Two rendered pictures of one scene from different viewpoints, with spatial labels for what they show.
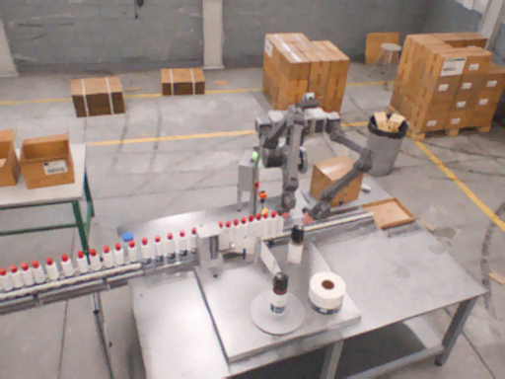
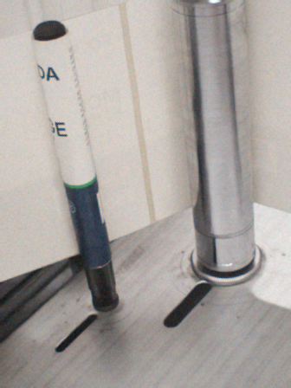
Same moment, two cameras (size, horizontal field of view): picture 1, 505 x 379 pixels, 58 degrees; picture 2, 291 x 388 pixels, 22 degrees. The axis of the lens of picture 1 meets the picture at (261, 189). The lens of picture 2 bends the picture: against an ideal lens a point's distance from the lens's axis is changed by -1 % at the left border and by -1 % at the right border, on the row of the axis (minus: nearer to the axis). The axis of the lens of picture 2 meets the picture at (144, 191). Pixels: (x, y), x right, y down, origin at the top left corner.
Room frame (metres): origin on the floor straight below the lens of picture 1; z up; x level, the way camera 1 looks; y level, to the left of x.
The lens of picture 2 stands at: (1.75, 0.18, 1.21)
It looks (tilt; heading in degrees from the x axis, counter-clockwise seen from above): 37 degrees down; 337
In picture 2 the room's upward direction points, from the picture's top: 8 degrees counter-clockwise
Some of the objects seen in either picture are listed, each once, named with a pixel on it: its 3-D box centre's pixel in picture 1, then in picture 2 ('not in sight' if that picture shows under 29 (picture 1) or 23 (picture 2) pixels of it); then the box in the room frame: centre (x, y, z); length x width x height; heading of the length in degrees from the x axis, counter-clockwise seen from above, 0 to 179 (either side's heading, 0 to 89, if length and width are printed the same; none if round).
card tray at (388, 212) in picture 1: (388, 211); not in sight; (2.70, -0.96, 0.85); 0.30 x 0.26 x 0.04; 114
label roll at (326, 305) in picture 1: (325, 293); not in sight; (1.77, -0.41, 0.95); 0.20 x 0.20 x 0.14
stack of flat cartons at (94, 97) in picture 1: (98, 96); not in sight; (5.69, 2.32, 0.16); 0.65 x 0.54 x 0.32; 112
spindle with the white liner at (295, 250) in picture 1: (295, 245); not in sight; (2.07, -0.23, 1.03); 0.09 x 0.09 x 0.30
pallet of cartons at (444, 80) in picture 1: (447, 85); not in sight; (5.93, -2.41, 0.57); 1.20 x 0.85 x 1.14; 109
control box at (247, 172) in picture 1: (249, 171); not in sight; (2.32, 0.08, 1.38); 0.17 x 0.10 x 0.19; 169
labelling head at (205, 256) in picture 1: (208, 245); not in sight; (2.03, 0.30, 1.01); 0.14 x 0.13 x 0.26; 114
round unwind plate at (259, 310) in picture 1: (277, 311); not in sight; (1.67, -0.14, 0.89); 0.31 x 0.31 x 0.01
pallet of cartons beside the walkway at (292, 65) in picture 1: (302, 77); not in sight; (6.17, -0.46, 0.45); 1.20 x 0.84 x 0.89; 19
